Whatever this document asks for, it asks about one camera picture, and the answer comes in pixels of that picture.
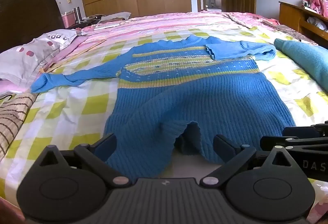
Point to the pink floral blanket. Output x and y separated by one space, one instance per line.
243 18

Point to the dark nightstand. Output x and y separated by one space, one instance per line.
85 23

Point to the grey cloth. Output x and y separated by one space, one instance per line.
115 16

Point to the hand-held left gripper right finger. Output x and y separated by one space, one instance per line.
223 145

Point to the grey dotted pillow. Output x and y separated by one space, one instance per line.
25 57

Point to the green checkered bedsheet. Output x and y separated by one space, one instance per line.
76 101

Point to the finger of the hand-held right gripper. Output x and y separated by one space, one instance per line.
281 142
299 131

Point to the steel thermos flask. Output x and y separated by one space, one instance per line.
77 14

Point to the dark wooden headboard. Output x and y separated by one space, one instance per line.
25 13

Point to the wooden shelf unit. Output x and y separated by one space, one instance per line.
289 15

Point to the pink clothes pile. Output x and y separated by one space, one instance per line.
319 1

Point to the white plastic bag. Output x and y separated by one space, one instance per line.
317 23

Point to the brown striped blanket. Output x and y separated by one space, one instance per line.
12 116

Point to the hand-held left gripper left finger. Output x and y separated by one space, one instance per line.
109 145

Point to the blue knitted striped sweater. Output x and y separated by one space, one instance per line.
179 93

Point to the pink plastic basket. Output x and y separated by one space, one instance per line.
69 20

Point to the pink pillow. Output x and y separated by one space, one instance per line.
74 43

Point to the white flat book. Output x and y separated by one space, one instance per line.
106 26

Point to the pink striped quilt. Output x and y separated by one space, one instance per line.
158 24

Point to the teal fleece garment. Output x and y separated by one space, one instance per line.
302 57

